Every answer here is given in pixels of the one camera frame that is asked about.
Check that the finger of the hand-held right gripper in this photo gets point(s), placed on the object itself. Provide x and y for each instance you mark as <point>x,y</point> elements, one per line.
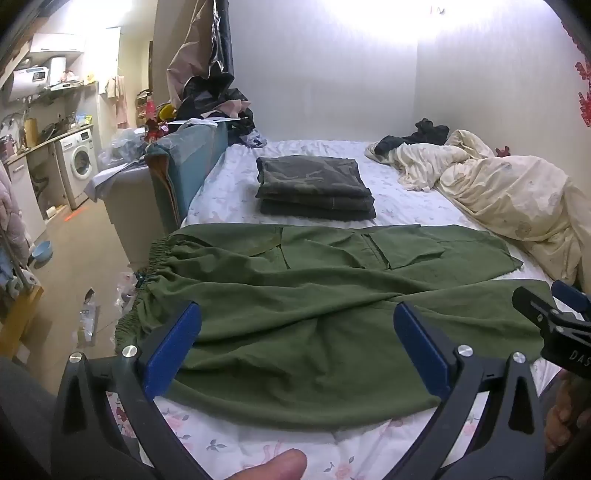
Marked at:
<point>535,307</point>
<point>572,300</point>

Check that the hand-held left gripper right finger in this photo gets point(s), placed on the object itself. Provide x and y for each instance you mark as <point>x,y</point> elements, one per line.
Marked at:
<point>422,350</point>

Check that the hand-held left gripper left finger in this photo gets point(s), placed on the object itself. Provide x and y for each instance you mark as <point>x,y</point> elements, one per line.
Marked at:
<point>171,350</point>

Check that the green pants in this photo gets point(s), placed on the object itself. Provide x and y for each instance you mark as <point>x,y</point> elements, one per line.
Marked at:
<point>300,332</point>

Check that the folded dark grey pants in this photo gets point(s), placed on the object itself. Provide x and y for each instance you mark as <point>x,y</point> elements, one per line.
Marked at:
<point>318,214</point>

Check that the folded camouflage pants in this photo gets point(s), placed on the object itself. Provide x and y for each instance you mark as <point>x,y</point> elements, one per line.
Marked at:
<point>309,175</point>

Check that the person's right hand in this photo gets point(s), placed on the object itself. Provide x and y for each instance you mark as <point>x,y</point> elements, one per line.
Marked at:
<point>561,415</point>

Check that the person's left hand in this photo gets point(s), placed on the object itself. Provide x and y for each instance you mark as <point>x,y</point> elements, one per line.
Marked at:
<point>272,468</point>

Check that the clear plastic bottle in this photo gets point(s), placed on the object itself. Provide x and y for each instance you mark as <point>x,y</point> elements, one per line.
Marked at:
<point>87,318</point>

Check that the cream duvet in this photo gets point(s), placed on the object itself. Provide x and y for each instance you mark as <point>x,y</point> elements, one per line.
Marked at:
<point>508,194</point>

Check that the grey storage box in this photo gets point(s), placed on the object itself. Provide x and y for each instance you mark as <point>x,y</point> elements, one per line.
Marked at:
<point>129,203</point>

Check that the yellow wooden stool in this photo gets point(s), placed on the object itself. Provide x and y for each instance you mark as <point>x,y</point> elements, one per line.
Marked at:
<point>23,309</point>

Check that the person's left leg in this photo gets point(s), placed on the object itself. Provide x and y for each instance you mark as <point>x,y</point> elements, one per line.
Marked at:
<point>23,415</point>

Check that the blue bowl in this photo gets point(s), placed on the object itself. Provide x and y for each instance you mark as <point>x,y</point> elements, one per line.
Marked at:
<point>41,251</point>

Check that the floral white bed sheet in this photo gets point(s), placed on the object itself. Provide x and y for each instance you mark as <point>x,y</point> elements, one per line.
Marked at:
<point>221,184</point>

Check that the teal storage box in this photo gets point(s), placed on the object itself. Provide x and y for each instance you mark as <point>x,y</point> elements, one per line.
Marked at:
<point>194,152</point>

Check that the black garment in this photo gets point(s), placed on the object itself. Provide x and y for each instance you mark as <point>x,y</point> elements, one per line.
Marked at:
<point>429,131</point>

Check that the pink padded jacket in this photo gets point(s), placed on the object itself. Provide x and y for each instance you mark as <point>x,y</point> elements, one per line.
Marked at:
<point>11,217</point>

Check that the white washing machine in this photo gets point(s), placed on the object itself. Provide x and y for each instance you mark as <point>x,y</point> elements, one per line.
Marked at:
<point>78,161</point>

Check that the clear plastic bag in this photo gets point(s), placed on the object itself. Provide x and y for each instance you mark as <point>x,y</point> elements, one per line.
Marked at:
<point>122,145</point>

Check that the kitchen counter cabinet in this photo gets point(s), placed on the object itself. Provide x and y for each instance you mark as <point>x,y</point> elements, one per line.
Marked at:
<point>21,184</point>

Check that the white paper sheet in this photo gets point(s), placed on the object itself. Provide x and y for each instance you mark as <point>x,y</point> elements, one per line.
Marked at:
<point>198,122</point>

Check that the yellow toy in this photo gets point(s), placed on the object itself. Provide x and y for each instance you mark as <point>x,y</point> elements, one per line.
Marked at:
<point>167,111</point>

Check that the red bottle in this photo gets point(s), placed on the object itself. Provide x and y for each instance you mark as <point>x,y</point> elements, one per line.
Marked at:
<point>151,108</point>

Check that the hanging pink towel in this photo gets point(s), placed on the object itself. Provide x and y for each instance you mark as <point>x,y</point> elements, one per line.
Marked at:
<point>121,106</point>

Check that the pile of dark clothes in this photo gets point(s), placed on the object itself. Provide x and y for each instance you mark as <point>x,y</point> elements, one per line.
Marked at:
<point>207,97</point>

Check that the wooden cutting board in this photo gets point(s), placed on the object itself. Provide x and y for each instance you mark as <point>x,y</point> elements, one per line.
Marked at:
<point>30,134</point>

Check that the hanging garment cover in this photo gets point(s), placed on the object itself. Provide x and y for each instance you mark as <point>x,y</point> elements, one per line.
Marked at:
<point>189,60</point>

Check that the white water heater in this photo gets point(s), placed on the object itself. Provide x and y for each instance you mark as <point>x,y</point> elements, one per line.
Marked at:
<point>27,78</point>

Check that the red wall decoration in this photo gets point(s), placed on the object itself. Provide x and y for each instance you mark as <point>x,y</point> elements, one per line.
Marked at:
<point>585,106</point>

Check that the white wall cabinet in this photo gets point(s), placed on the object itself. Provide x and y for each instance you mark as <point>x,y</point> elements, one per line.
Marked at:
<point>55,44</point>

